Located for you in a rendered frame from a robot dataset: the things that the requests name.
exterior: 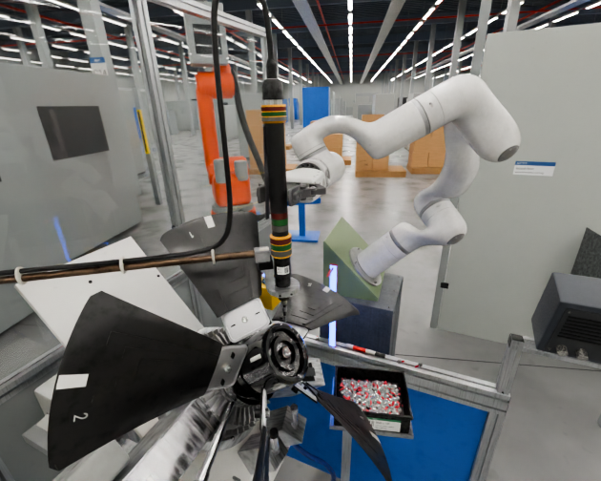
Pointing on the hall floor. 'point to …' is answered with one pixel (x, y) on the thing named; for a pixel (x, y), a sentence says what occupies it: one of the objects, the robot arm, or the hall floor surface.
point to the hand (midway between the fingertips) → (278, 195)
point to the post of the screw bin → (345, 456)
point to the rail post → (486, 447)
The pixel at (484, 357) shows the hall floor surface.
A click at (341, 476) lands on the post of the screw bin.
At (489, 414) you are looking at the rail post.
